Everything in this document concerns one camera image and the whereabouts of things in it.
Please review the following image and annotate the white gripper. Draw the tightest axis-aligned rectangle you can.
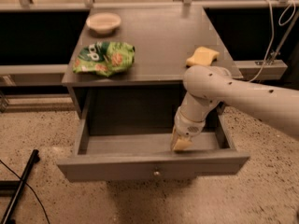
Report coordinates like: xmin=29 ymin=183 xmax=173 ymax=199
xmin=170 ymin=107 xmax=206 ymax=151

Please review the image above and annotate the grey top drawer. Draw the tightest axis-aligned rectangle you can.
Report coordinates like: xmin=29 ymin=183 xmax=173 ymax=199
xmin=57 ymin=108 xmax=249 ymax=182

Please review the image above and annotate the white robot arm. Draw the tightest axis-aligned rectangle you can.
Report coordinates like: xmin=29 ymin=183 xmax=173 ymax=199
xmin=170 ymin=65 xmax=299 ymax=151

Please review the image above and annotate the grey drawer cabinet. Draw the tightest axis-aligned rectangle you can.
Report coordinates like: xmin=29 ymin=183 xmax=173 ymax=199
xmin=63 ymin=5 xmax=242 ymax=135

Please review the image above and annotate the yellow sponge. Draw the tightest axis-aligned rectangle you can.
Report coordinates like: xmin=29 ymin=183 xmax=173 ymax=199
xmin=186 ymin=47 xmax=220 ymax=66

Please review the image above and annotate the green chip bag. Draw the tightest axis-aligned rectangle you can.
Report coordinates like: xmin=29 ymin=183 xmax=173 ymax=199
xmin=73 ymin=42 xmax=135 ymax=77

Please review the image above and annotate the white bowl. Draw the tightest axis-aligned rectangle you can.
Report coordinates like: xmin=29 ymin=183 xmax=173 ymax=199
xmin=86 ymin=12 xmax=121 ymax=35

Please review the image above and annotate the black stand leg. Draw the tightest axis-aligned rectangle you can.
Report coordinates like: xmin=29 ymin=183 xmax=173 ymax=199
xmin=0 ymin=149 xmax=39 ymax=224

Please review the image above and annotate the black floor cable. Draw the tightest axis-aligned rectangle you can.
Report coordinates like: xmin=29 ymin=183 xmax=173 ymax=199
xmin=0 ymin=159 xmax=50 ymax=224

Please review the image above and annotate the metal railing frame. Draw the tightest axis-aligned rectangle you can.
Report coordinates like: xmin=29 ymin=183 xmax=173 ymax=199
xmin=1 ymin=0 xmax=298 ymax=93

